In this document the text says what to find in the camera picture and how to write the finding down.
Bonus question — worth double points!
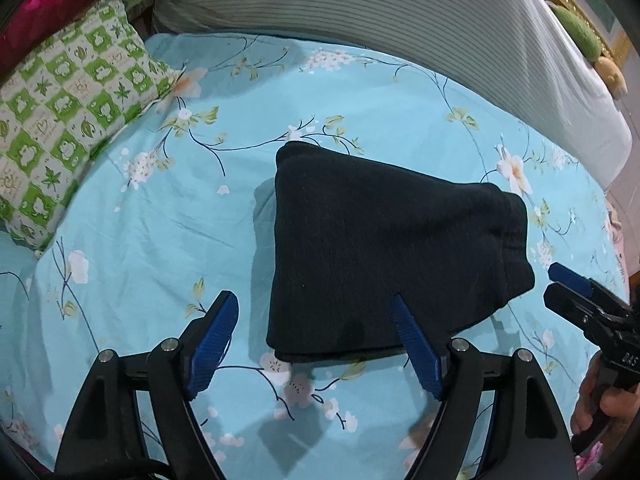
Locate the black pants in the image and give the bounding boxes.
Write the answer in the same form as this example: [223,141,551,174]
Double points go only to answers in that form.
[266,141,535,362]

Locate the person's right hand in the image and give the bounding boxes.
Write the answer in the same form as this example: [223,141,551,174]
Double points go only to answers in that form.
[570,351,639,438]

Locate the beige plush toy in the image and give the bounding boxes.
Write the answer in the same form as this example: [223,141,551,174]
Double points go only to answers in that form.
[593,56,628,100]

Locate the green plush toy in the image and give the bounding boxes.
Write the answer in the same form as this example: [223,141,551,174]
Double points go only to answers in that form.
[549,3,602,63]

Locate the light blue floral bedsheet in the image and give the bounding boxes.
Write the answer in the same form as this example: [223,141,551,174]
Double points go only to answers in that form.
[1,35,628,479]

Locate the grey striped bolster pillow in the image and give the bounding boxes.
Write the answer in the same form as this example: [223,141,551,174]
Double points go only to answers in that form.
[154,0,632,188]

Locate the green checkered pillow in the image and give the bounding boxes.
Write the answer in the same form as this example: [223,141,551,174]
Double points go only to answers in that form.
[1,0,178,249]

